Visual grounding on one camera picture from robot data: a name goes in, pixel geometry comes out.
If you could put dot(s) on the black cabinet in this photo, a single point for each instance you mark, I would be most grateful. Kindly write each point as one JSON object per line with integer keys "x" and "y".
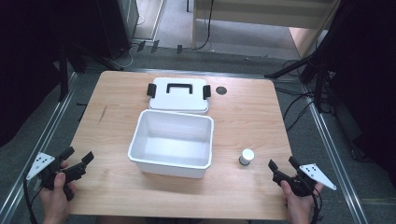
{"x": 120, "y": 25}

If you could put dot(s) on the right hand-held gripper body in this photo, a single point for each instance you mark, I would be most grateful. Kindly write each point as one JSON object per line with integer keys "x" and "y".
{"x": 306, "y": 179}

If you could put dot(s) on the person's right hand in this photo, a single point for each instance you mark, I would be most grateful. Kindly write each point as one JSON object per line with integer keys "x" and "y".
{"x": 299, "y": 207}

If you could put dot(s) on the small white capped bottle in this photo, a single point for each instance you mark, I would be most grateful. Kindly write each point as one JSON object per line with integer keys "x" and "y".
{"x": 247, "y": 156}

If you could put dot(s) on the light wooden desk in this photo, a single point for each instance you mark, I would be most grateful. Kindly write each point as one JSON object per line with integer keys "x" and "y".
{"x": 264, "y": 15}

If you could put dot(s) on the aluminium floor rail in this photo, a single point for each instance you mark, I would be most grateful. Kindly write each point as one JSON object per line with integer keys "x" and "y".
{"x": 336, "y": 155}
{"x": 34, "y": 149}
{"x": 199, "y": 72}

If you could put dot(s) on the dark curtain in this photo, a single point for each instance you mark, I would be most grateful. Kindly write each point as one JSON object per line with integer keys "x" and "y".
{"x": 367, "y": 77}
{"x": 31, "y": 62}

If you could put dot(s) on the black metal stand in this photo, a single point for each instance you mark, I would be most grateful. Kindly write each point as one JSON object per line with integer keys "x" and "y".
{"x": 63, "y": 74}
{"x": 311, "y": 68}

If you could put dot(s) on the black round table grommet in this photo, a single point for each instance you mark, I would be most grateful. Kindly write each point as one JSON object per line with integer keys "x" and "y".
{"x": 221, "y": 90}

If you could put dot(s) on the white plastic storage box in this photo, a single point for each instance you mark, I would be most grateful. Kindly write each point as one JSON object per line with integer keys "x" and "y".
{"x": 174, "y": 143}

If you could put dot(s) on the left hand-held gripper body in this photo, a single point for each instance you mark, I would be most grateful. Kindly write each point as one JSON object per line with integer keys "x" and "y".
{"x": 49, "y": 169}

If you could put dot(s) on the person's left hand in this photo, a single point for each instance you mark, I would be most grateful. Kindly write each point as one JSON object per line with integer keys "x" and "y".
{"x": 56, "y": 202}

